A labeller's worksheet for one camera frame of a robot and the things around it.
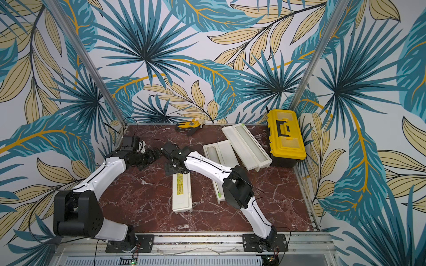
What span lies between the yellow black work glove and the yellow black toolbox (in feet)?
1.55

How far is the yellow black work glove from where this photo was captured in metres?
1.18

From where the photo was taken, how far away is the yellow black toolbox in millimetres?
893
